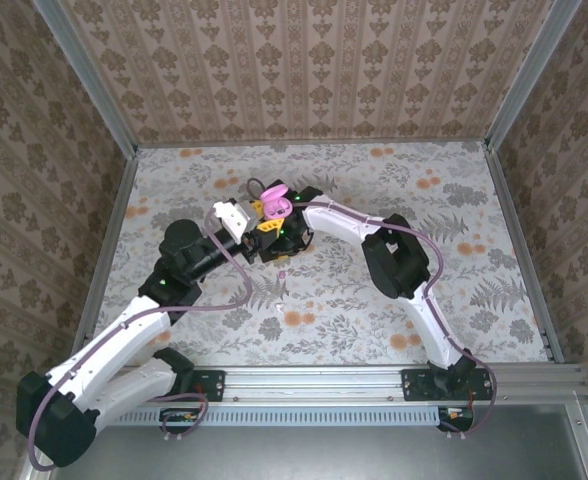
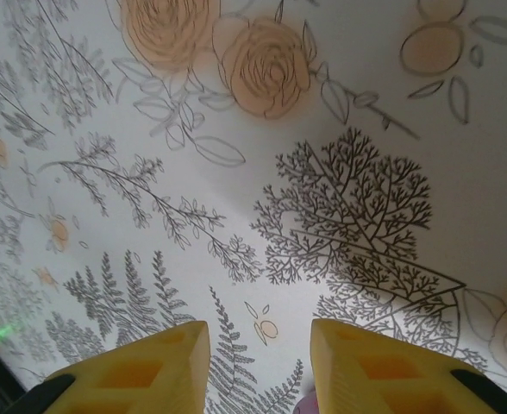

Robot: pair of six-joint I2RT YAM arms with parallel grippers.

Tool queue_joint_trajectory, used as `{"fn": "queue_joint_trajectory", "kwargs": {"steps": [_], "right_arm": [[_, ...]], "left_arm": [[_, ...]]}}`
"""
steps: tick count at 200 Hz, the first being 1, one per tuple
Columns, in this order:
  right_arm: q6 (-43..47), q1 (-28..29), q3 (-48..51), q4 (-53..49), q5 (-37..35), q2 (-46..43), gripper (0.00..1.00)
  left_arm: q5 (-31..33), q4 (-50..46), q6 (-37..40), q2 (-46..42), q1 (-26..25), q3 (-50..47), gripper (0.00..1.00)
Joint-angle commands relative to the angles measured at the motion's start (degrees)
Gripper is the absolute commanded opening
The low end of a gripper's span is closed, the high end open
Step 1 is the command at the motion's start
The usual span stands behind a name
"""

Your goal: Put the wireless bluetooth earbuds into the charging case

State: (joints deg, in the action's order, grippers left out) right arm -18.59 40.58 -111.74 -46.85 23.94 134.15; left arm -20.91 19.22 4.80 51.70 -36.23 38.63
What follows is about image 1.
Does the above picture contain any aluminium side rail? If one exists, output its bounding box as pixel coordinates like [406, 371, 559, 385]
[483, 144, 565, 364]
[68, 149, 140, 366]

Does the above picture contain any aluminium back rail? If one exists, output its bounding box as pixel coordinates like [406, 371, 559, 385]
[136, 137, 490, 149]

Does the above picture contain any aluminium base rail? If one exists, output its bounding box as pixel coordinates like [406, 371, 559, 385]
[48, 365, 585, 404]

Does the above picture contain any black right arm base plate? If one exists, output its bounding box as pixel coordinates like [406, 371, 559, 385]
[401, 368, 495, 403]

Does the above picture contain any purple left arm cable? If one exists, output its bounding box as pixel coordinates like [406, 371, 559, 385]
[26, 207, 255, 474]

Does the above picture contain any aluminium frame post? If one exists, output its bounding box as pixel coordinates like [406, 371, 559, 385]
[486, 0, 583, 151]
[32, 0, 140, 156]

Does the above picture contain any pink earbud charging case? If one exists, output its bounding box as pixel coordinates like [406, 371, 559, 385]
[261, 182, 296, 220]

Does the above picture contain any grey metal panel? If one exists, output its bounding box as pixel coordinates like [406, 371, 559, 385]
[23, 404, 588, 480]

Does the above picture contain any slotted grey cable duct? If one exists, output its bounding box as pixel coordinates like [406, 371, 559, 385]
[93, 405, 448, 426]

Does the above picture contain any floral patterned table mat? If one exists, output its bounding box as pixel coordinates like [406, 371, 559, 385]
[86, 142, 550, 369]

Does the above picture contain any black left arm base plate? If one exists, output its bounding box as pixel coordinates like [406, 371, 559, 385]
[136, 368, 225, 403]

